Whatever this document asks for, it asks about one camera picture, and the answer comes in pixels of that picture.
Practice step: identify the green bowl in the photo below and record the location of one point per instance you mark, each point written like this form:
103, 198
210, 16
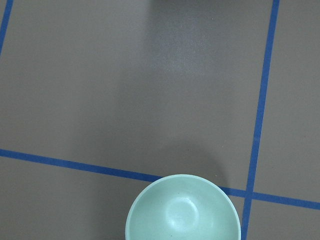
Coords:
182, 207

